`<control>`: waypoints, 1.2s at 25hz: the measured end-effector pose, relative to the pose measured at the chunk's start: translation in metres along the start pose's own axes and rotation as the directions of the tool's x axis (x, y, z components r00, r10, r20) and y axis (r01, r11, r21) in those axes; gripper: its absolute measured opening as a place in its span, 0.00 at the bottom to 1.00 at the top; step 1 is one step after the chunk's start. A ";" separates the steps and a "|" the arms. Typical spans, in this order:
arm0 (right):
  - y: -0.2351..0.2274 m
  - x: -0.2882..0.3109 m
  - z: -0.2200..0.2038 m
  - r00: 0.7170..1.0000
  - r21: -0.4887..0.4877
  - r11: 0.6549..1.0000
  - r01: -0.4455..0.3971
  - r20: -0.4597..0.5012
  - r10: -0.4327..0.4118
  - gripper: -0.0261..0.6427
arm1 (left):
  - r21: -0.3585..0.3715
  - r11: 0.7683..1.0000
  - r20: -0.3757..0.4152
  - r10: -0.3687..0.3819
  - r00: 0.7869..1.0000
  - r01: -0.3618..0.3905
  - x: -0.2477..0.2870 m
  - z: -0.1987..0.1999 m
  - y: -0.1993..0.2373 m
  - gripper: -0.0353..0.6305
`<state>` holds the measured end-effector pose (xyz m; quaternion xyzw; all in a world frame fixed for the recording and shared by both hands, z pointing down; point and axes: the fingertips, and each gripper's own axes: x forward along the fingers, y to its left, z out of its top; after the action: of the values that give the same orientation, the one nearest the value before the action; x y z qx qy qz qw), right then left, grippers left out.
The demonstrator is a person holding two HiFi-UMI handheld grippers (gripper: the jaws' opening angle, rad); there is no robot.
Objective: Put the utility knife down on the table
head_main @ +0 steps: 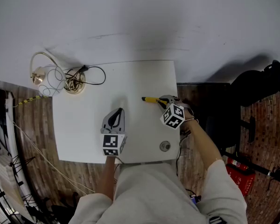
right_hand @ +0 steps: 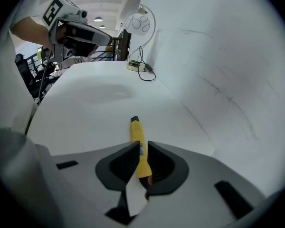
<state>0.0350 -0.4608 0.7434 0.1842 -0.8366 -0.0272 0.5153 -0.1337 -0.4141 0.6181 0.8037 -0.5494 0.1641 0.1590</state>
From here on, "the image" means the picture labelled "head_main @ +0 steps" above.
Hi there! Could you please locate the black lamp cable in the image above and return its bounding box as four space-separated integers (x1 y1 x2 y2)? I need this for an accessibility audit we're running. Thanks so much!
65 65 106 86

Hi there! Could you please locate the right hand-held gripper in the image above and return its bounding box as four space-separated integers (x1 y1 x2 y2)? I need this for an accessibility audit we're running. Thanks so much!
156 95 189 129

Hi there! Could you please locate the red fire extinguisher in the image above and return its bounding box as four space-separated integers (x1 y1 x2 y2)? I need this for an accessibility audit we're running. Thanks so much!
226 157 250 171

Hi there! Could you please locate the red fire extinguisher box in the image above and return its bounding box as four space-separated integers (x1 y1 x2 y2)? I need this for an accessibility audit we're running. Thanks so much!
225 163 256 197

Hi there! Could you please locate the person's right forearm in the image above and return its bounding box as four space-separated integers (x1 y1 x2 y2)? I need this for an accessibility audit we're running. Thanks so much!
184 120 224 172

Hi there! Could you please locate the white textured panel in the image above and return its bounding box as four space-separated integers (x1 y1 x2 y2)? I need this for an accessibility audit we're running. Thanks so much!
0 148 18 210

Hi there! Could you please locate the white floor cable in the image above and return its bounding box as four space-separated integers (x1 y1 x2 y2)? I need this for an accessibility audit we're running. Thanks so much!
13 121 96 193

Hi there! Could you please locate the white table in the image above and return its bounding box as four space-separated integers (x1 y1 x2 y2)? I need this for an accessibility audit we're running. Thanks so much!
52 59 181 164

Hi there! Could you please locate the black office chair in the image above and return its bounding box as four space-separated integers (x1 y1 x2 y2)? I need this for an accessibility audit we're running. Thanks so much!
177 59 280 154

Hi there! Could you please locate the person's right hand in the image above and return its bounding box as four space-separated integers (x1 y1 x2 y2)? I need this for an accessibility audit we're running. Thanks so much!
183 106 195 121

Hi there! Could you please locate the yellow black striped strip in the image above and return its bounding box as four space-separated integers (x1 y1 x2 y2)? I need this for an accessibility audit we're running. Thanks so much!
18 96 49 106

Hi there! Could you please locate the round grey table grommet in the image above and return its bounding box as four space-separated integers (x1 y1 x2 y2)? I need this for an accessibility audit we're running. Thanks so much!
159 140 171 152

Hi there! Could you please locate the person's light grey clothing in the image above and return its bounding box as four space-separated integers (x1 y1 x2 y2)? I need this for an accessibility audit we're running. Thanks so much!
69 159 248 224

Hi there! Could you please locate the person's left forearm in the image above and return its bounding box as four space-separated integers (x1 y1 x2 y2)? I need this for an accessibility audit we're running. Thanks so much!
97 156 116 200

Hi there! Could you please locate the white globe lamp brass base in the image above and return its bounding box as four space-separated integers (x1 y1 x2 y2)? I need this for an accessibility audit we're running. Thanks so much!
29 52 86 97

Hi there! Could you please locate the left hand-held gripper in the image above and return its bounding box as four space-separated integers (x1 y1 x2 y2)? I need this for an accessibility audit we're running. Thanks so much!
99 108 128 156

